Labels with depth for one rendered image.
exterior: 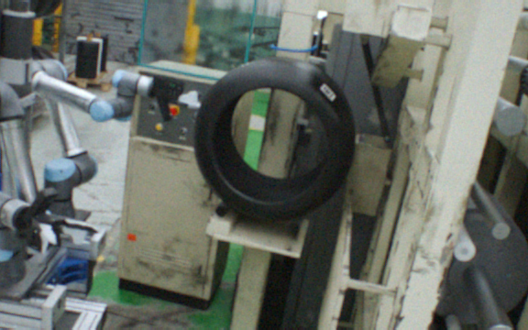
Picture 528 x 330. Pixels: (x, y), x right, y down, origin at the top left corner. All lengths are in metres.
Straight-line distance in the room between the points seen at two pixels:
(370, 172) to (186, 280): 1.27
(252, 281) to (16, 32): 1.48
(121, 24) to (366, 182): 9.73
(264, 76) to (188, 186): 1.09
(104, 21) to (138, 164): 8.97
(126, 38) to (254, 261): 9.43
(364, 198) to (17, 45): 1.43
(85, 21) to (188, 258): 9.28
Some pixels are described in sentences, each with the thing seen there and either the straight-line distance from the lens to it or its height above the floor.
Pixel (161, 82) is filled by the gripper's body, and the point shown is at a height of 1.32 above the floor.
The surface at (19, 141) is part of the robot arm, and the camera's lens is 1.68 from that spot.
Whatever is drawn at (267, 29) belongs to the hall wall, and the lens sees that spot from 11.19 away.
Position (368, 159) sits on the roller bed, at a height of 1.14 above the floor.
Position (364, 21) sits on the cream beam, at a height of 1.67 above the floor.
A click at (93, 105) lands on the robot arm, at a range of 2.05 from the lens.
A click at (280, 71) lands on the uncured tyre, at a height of 1.46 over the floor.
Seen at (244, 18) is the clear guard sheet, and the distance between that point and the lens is 2.65.
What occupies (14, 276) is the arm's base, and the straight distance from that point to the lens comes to 1.87.
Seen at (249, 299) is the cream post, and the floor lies 0.34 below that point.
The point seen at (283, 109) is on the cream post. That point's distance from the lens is 2.30.
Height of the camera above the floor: 1.68
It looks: 17 degrees down
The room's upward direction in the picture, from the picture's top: 10 degrees clockwise
